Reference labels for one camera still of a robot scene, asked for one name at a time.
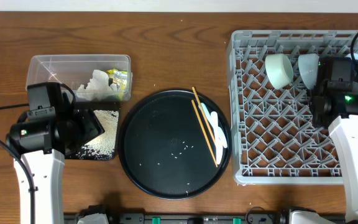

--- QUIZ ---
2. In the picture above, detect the light blue bowl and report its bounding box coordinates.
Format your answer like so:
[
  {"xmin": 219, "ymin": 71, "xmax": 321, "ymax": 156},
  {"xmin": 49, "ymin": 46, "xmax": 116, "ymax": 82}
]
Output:
[{"xmin": 298, "ymin": 54, "xmax": 319, "ymax": 90}]

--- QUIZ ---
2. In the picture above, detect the white tissue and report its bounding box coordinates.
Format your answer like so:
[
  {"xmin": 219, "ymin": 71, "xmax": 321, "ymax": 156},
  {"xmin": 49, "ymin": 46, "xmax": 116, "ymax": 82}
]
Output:
[{"xmin": 76, "ymin": 70, "xmax": 117, "ymax": 101}]

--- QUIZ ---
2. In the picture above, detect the light green bowl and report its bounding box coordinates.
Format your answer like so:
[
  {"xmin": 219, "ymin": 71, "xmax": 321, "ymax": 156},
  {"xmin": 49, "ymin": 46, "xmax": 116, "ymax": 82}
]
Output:
[{"xmin": 265, "ymin": 54, "xmax": 293, "ymax": 89}]

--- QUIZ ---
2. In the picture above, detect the light blue cup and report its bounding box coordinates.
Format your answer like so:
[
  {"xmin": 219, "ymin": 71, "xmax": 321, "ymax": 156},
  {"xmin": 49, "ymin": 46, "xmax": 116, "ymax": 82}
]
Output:
[{"xmin": 345, "ymin": 53, "xmax": 358, "ymax": 60}]

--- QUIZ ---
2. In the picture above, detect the yellow green snack wrapper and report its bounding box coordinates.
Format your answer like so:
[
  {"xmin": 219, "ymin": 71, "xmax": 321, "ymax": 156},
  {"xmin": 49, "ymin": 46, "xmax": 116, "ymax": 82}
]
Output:
[{"xmin": 106, "ymin": 68, "xmax": 128, "ymax": 100}]

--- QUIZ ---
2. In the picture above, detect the white plastic spoon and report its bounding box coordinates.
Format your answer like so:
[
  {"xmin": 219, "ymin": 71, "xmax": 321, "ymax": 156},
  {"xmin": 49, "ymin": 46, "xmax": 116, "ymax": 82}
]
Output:
[{"xmin": 201, "ymin": 103, "xmax": 227, "ymax": 148}]

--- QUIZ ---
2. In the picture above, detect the wooden chopstick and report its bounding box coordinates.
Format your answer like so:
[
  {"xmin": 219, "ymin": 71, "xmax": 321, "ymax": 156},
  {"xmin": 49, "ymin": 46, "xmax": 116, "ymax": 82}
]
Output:
[
  {"xmin": 192, "ymin": 87, "xmax": 216, "ymax": 144},
  {"xmin": 191, "ymin": 100, "xmax": 218, "ymax": 168}
]

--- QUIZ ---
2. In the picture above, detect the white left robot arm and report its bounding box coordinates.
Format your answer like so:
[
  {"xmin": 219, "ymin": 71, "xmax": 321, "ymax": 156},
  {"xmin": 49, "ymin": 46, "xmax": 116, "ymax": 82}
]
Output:
[{"xmin": 6, "ymin": 108, "xmax": 104, "ymax": 223}]

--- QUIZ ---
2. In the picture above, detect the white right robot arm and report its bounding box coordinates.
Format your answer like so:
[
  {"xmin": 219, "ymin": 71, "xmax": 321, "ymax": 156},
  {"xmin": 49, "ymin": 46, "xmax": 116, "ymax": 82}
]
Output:
[{"xmin": 306, "ymin": 78, "xmax": 358, "ymax": 223}]

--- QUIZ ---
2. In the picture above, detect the black square waste bin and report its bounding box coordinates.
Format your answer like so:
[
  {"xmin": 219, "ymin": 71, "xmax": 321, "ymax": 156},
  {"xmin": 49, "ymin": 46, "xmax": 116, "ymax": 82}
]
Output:
[{"xmin": 65, "ymin": 101, "xmax": 121, "ymax": 161}]

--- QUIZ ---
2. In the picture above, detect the clear plastic waste bin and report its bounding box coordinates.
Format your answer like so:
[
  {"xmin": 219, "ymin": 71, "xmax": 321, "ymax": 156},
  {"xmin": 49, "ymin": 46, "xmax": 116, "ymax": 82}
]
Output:
[{"xmin": 26, "ymin": 54, "xmax": 132, "ymax": 102}]

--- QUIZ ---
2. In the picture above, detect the grey dishwasher rack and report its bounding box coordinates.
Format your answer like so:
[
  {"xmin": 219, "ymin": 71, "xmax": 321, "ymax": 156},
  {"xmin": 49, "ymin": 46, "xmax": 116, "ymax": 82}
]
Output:
[{"xmin": 226, "ymin": 30, "xmax": 358, "ymax": 185}]

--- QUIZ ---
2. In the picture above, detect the white rice heap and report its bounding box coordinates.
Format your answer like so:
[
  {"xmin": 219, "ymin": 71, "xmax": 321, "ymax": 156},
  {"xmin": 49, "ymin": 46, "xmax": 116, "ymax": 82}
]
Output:
[{"xmin": 75, "ymin": 110, "xmax": 119, "ymax": 161}]

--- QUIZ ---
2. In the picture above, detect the round black tray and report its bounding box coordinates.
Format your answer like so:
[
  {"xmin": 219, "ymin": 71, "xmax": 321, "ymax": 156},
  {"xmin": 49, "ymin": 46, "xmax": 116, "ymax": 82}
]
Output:
[{"xmin": 117, "ymin": 90, "xmax": 232, "ymax": 200}]

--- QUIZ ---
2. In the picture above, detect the black rail with green clips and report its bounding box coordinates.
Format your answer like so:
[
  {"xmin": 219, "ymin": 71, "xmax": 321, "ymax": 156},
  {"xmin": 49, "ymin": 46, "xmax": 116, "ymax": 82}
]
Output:
[{"xmin": 63, "ymin": 212, "xmax": 288, "ymax": 224}]

